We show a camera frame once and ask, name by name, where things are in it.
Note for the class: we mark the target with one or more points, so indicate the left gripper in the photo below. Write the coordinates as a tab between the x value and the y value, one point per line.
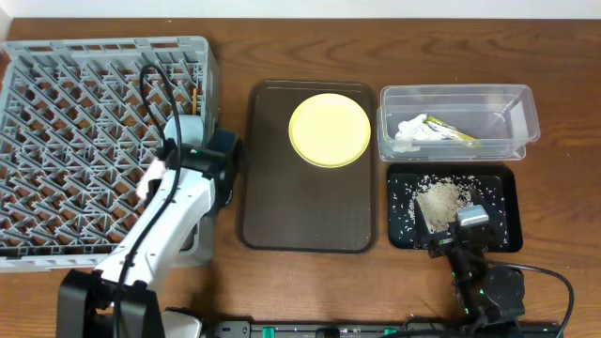
183	153

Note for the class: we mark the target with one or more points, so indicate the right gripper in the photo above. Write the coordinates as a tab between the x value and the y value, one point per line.
451	240

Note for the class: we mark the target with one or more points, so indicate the white round bowl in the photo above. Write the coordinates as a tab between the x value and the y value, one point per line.
155	170

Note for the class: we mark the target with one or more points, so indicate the light blue bowl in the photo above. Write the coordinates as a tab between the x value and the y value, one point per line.
192	129

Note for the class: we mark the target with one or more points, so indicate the green snack wrapper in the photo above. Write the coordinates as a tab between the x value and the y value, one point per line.
450	132

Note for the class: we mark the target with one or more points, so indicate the rice food scraps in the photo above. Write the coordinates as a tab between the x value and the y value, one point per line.
440	197

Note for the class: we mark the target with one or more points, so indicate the clear plastic container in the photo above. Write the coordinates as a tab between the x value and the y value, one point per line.
502	117

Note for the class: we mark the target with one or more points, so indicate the wooden chopstick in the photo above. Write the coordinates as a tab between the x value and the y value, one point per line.
194	101

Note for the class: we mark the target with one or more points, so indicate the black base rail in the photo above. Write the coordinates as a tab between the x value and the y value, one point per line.
246	329

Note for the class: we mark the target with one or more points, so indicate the yellow round plate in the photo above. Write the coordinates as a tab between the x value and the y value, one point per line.
329	130

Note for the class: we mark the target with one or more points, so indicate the black waste tray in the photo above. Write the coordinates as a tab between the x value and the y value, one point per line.
495	170

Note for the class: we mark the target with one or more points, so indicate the dark brown serving tray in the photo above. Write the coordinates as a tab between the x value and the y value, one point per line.
288	204

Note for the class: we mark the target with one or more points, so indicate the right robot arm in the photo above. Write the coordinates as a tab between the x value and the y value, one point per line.
489	295

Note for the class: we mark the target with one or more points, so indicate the grey plastic dish rack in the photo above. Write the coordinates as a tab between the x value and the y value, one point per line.
81	120

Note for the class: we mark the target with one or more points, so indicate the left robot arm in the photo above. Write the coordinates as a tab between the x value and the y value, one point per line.
119	297

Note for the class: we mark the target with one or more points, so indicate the white tissue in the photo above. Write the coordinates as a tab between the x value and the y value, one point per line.
414	130

